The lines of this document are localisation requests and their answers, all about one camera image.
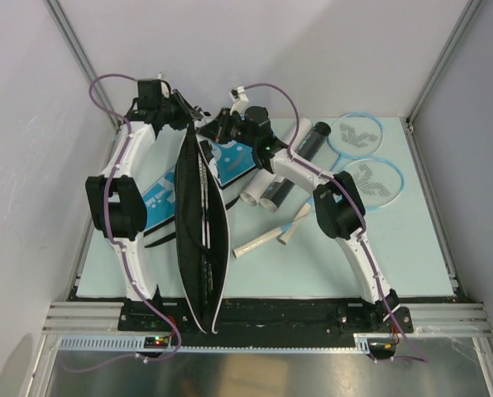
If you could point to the left aluminium frame post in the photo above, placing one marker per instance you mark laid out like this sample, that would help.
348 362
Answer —
77 50

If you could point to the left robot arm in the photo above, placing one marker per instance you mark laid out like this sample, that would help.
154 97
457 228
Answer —
116 204

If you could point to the blue racket cover bag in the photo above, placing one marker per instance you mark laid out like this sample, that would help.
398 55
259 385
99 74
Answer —
233 160

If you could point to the black shuttlecock tube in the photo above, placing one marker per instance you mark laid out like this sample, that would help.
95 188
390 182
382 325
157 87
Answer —
291 170

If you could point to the right aluminium frame post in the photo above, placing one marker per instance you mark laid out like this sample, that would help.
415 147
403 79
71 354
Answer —
452 44

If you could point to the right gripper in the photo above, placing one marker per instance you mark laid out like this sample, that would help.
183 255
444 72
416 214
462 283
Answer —
222 123

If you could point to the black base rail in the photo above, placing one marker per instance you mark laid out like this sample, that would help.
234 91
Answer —
284 323

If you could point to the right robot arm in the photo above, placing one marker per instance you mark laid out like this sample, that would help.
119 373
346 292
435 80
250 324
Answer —
338 207

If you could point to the white shuttlecock tube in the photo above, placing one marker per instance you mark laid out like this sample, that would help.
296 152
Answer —
253 191

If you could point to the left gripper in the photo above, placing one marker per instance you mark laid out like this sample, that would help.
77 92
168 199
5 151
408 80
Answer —
183 106

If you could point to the black racket cover bag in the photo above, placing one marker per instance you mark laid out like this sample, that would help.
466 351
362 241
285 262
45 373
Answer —
188 228

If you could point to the aluminium frame post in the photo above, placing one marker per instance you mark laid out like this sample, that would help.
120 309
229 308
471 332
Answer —
452 44
77 50

